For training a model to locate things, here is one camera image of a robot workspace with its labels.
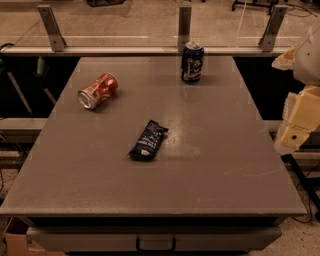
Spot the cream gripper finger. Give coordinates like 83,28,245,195
272,44,297,71

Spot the dark blue rxbar wrapper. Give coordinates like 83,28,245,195
128,120,168,161

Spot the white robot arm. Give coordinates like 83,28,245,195
272,19,320,155

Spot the blue pepsi can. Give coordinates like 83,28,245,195
181,41,204,83

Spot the orange soda can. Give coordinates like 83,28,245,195
78,73,118,110

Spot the black stand leg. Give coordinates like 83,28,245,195
282,154,320,222

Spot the cardboard box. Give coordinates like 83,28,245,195
4,218,65,256

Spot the right metal bracket post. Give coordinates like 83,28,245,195
258,5,288,52

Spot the metal bracket post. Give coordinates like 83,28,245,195
258,5,288,52
37,5,66,52
177,6,192,51

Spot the middle metal bracket post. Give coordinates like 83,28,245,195
177,6,192,51

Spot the grey drawer with handle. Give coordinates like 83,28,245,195
27,226,282,253

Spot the left metal bracket post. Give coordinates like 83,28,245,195
37,5,66,52

